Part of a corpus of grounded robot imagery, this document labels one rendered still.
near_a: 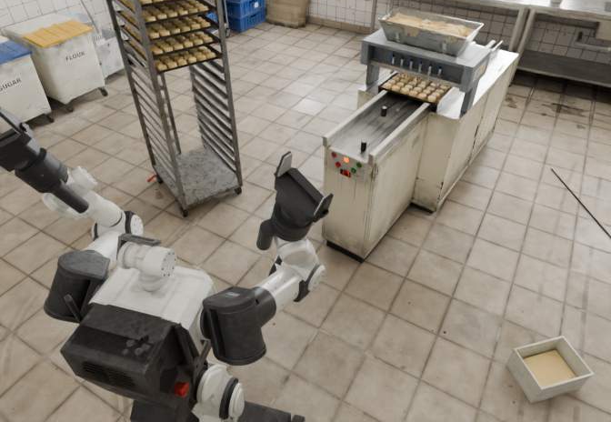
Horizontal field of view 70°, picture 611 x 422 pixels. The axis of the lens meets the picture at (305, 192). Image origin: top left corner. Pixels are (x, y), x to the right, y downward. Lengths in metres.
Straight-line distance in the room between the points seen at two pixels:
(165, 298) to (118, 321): 0.10
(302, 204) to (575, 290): 2.59
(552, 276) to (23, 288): 3.35
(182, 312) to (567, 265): 2.76
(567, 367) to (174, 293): 2.18
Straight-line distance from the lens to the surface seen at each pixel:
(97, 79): 5.14
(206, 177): 3.42
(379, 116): 2.75
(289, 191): 0.82
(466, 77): 2.72
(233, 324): 1.00
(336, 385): 2.44
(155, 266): 1.00
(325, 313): 2.66
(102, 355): 1.03
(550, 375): 2.70
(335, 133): 2.46
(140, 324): 1.04
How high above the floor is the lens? 2.18
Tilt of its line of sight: 40 degrees down
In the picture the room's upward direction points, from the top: straight up
